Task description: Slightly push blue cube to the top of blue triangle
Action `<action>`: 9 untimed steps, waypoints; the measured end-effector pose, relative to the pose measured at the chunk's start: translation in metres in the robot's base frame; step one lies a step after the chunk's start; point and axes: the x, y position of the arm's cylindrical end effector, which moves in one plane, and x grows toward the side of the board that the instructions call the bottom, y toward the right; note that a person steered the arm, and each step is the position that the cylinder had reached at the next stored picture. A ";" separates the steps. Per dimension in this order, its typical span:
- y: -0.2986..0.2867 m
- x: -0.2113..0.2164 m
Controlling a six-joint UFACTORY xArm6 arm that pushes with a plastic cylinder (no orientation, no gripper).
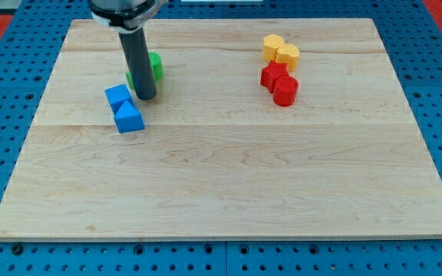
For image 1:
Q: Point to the blue cube block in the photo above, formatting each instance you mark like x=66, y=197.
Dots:
x=117, y=95

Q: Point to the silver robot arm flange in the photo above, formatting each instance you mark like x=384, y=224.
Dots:
x=125, y=15

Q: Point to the blue triangle block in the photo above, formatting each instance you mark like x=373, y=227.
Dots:
x=128, y=118

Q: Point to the light wooden board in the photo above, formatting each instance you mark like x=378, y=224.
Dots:
x=218, y=159

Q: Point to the red star block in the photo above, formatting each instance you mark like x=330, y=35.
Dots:
x=271, y=73

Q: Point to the red cylinder block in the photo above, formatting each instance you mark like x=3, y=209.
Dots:
x=285, y=91

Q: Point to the green cylinder block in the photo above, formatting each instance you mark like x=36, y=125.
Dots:
x=156, y=64

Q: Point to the yellow hexagon block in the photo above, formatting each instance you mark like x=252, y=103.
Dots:
x=271, y=44

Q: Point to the yellow heart block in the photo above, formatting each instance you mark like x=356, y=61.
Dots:
x=289, y=54

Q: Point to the green block behind rod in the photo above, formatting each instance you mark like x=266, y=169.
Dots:
x=130, y=81

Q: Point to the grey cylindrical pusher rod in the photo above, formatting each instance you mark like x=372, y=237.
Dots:
x=137, y=57

